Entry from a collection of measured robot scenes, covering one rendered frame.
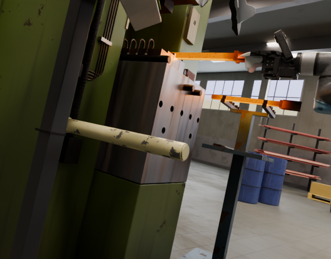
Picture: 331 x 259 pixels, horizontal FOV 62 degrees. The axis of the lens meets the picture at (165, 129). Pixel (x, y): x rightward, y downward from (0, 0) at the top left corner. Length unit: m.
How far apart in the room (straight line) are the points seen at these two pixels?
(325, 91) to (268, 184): 3.88
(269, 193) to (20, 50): 4.24
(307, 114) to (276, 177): 6.89
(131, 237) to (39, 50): 0.71
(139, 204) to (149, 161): 0.16
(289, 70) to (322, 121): 10.28
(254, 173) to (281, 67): 3.42
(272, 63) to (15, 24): 0.93
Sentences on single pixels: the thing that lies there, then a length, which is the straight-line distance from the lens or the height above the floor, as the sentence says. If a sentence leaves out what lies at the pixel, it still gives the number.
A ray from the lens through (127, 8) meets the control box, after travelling 0.72.
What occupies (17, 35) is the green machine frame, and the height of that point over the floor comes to 0.89.
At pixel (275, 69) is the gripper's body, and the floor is 0.95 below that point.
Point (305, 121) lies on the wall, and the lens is 11.45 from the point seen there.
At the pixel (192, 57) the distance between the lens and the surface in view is 1.16.
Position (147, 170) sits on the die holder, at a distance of 1.02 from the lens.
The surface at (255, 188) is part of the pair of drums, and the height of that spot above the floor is 0.23.
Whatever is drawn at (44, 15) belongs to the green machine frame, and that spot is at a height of 0.96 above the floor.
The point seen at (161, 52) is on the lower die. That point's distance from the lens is 1.11.
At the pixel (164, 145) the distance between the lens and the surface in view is 0.69.
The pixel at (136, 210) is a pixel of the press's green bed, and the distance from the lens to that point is 1.03.
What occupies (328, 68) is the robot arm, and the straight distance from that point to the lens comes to 1.00.
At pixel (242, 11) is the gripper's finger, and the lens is 0.76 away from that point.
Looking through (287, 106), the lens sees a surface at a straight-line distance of 1.44.
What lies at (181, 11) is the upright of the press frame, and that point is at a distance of 1.60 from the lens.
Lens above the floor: 0.64
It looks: 2 degrees up
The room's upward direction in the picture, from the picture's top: 12 degrees clockwise
